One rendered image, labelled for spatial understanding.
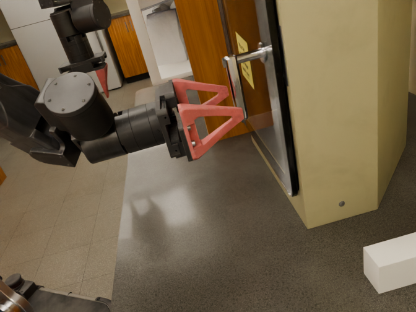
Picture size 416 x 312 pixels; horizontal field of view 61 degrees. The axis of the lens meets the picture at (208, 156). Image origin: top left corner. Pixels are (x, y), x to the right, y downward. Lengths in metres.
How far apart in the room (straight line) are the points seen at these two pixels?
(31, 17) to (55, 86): 5.10
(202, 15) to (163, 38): 1.04
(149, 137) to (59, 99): 0.11
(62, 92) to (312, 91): 0.29
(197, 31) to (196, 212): 0.37
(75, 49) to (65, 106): 0.45
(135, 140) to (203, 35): 0.38
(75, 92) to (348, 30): 0.31
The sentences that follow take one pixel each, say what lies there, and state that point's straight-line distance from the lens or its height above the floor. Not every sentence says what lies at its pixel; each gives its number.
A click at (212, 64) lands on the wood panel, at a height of 1.12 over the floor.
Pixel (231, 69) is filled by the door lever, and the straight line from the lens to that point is 0.46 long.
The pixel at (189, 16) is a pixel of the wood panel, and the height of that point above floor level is 1.23.
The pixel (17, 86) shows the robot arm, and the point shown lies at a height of 1.24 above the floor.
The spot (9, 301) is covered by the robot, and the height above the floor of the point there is 0.39.
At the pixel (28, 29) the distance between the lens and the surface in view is 5.56.
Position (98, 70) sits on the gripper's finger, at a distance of 0.84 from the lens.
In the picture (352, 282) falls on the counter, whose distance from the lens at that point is 0.49.
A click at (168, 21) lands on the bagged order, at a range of 1.79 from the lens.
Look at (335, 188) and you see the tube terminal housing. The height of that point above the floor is 1.00.
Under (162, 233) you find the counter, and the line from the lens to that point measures 0.61.
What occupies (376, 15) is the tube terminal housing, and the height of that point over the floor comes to 1.22.
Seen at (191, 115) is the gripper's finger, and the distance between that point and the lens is 0.40.
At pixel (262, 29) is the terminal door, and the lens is 0.45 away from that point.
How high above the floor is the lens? 1.31
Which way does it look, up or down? 28 degrees down
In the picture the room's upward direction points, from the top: 15 degrees counter-clockwise
